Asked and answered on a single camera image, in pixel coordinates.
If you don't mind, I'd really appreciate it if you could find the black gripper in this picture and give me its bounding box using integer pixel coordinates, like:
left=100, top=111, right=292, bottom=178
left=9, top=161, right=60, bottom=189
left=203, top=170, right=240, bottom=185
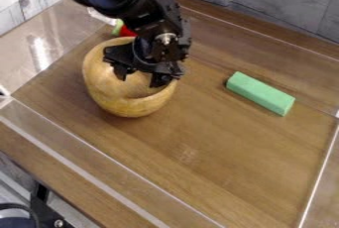
left=103, top=42, right=184, bottom=88

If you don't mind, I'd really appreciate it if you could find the wooden bowl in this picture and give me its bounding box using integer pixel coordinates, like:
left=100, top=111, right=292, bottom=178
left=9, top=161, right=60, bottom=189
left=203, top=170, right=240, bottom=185
left=83, top=37, right=179, bottom=118

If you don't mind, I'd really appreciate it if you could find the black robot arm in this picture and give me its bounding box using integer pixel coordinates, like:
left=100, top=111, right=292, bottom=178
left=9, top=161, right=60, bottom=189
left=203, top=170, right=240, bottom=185
left=73, top=0, right=192, bottom=87

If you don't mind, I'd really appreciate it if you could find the red fruit with green stem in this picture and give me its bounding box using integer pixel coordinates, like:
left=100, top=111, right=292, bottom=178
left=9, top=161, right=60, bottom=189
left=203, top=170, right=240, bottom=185
left=112, top=19, right=136, bottom=37

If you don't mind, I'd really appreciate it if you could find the green rectangular block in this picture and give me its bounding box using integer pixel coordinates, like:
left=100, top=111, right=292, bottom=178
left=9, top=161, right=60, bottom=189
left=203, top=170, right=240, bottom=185
left=226, top=71, right=295, bottom=116

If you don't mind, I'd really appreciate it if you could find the black table clamp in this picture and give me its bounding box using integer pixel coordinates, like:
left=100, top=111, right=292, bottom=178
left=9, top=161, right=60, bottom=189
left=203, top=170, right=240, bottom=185
left=0, top=182, right=77, bottom=228

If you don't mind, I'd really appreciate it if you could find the clear acrylic tray wall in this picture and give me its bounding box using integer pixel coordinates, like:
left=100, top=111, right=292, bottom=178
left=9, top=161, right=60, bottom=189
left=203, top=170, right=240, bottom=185
left=0, top=0, right=339, bottom=228

